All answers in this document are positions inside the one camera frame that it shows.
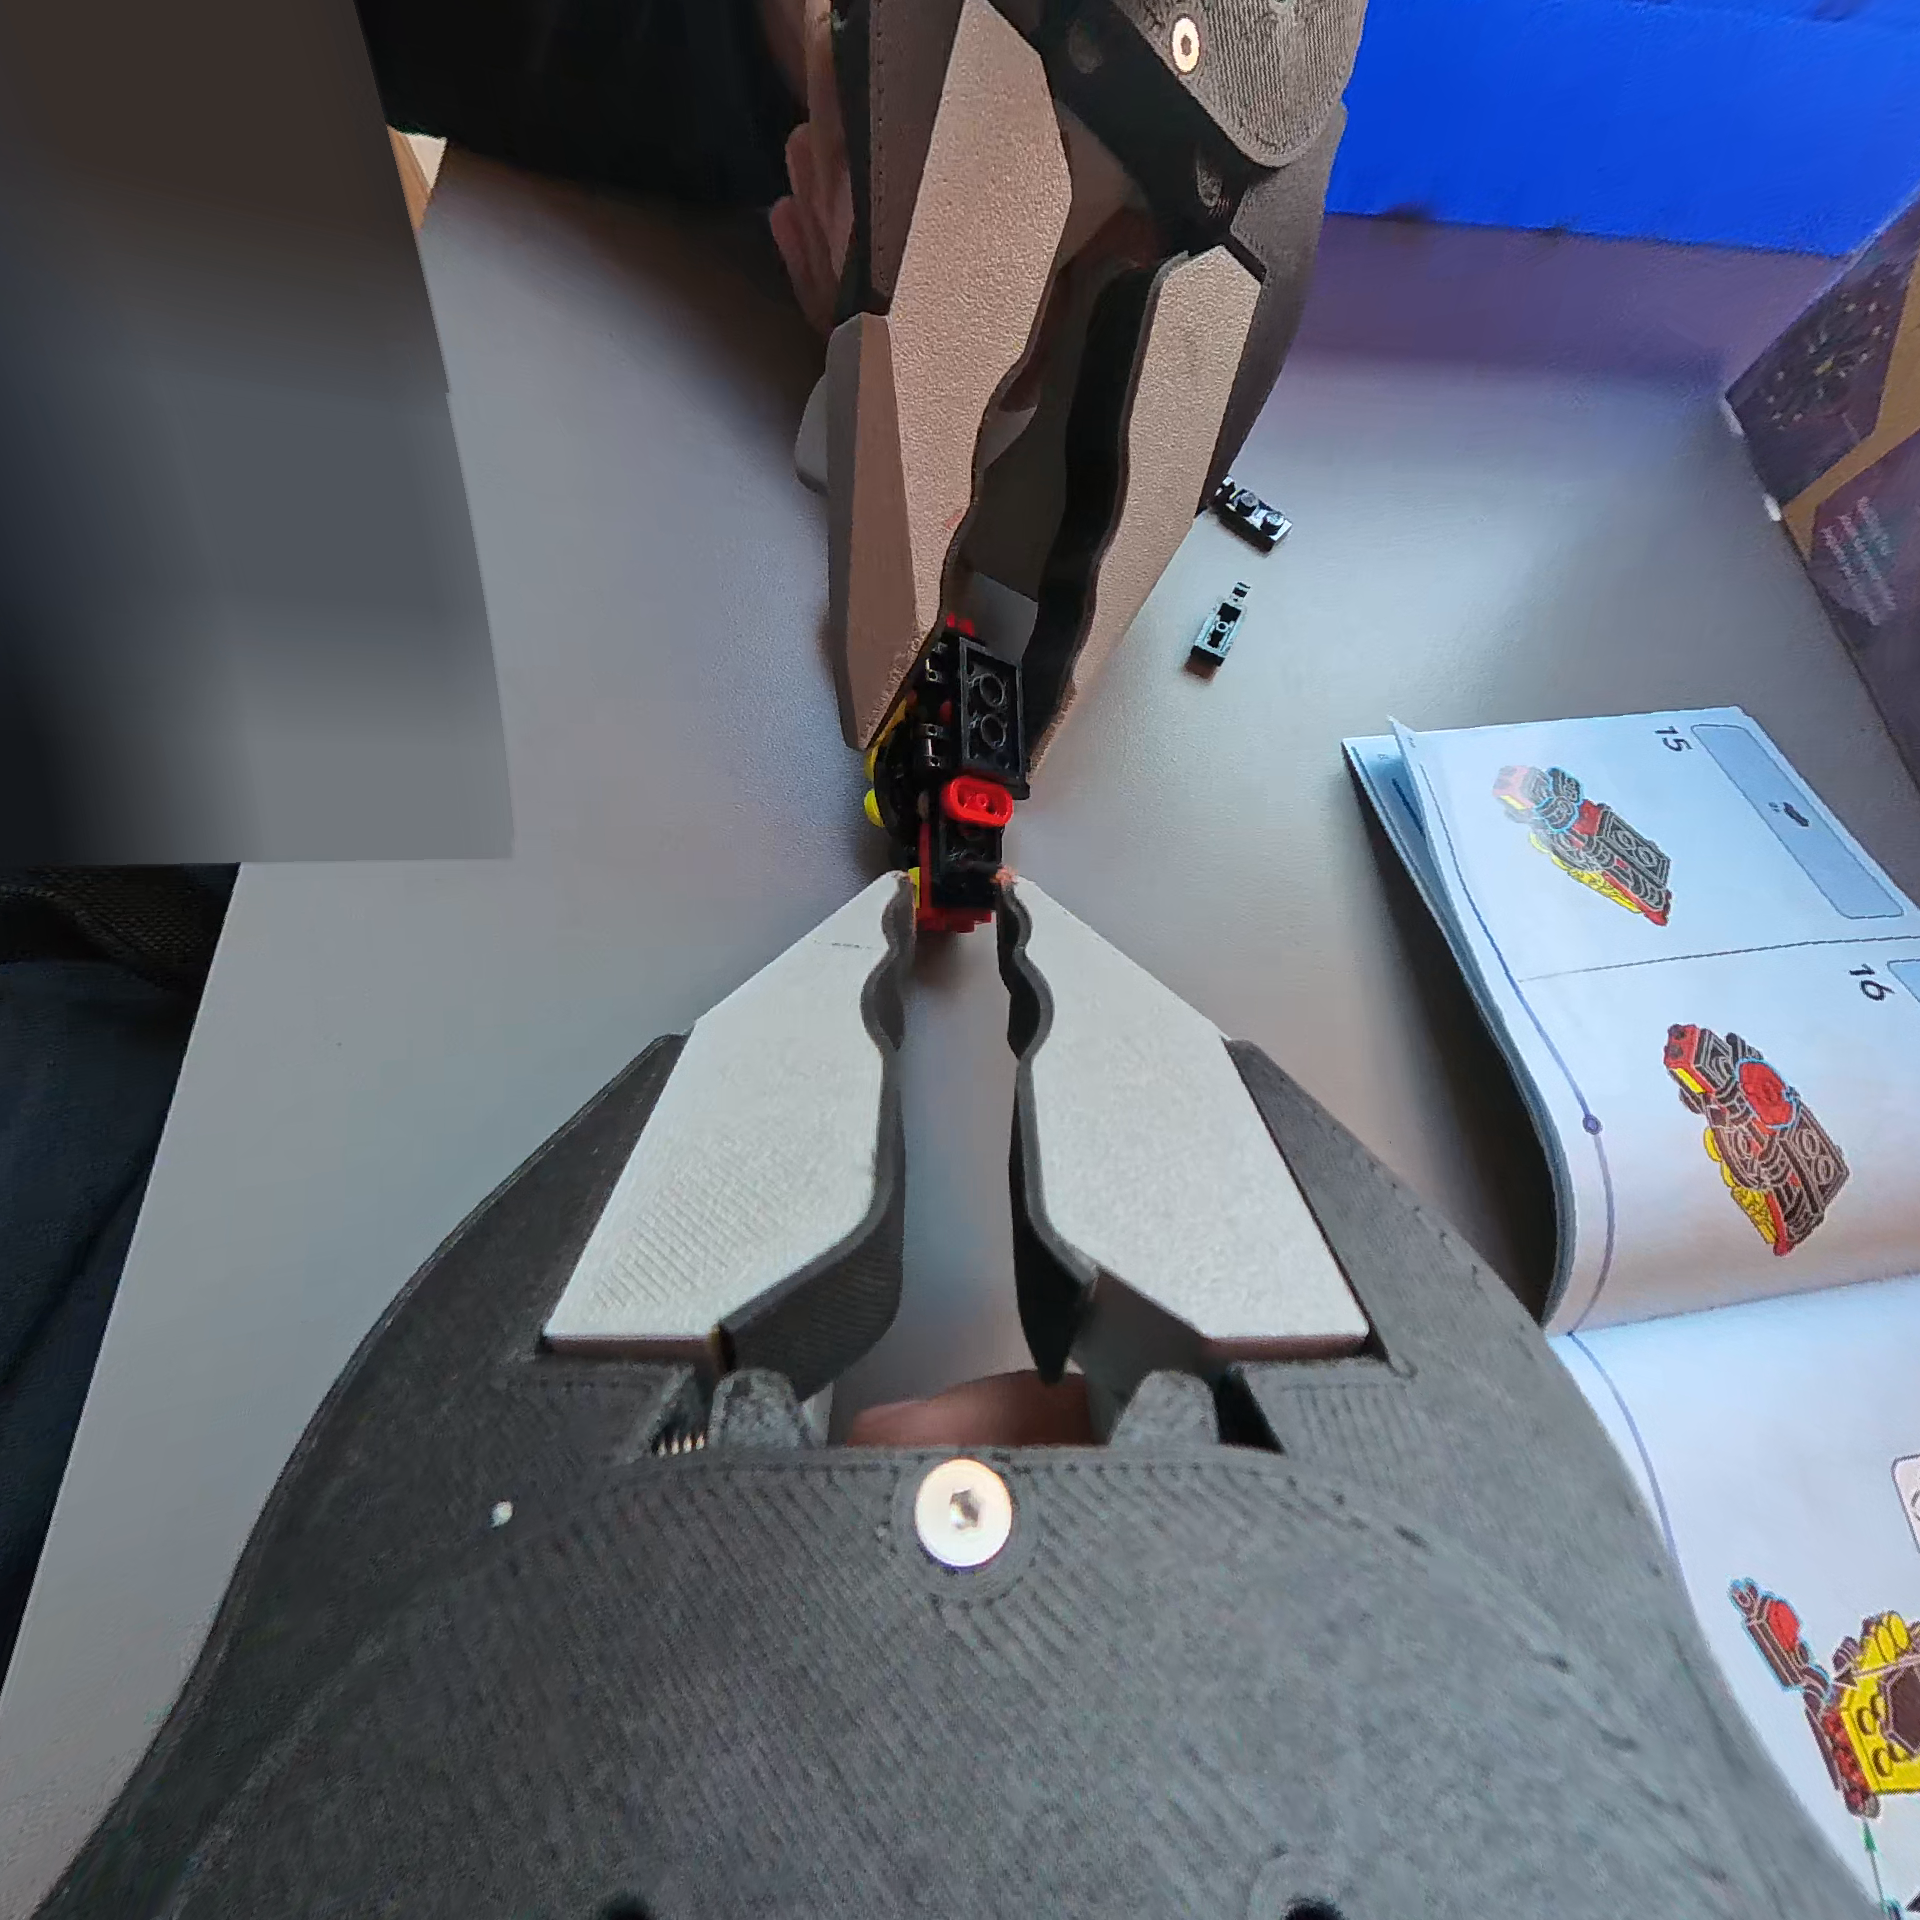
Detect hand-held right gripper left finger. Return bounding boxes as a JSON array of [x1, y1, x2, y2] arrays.
[[544, 878, 917, 1397]]

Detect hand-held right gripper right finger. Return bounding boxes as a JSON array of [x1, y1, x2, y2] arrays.
[[996, 881, 1369, 1433]]

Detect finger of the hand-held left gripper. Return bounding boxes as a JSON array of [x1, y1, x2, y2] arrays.
[[1024, 246, 1260, 769], [825, 0, 1075, 749]]

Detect black red yellow lego model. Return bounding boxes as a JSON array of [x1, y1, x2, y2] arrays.
[[861, 615, 1033, 935]]

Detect person's left forearm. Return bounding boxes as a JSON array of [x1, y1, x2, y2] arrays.
[[353, 0, 812, 213]]

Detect lego instruction booklet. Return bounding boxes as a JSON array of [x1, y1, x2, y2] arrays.
[[1341, 704, 1920, 1920]]

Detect person's left hand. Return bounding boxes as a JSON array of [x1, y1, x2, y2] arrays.
[[768, 0, 860, 336]]

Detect blue board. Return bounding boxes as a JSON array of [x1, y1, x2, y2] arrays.
[[1329, 0, 1920, 260]]

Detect person's dark trousers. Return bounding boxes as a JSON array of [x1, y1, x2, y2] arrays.
[[0, 861, 242, 1653]]

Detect dark purple cardboard box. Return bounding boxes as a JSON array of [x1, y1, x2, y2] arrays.
[[1721, 195, 1920, 751]]

